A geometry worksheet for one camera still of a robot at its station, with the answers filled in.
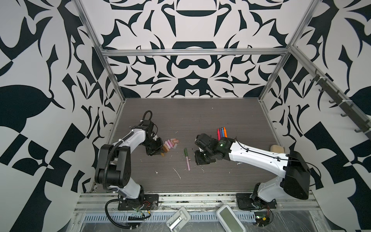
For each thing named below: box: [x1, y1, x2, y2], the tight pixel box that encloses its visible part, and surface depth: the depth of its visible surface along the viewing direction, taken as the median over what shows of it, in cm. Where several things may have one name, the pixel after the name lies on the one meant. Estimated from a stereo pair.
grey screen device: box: [215, 203, 247, 232], surface depth 67 cm
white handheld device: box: [166, 206, 192, 232], surface depth 70 cm
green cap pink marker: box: [184, 147, 191, 172], surface depth 91 cm
